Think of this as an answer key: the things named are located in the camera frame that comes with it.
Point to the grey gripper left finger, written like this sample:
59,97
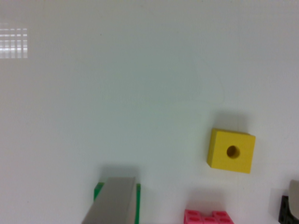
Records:
115,203

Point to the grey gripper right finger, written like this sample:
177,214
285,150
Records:
294,198

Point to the pink interlocking cube block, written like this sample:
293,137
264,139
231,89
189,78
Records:
216,217

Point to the black interlocking cube block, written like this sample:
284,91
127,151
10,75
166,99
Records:
285,215

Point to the yellow block with hole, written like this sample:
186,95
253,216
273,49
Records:
231,151

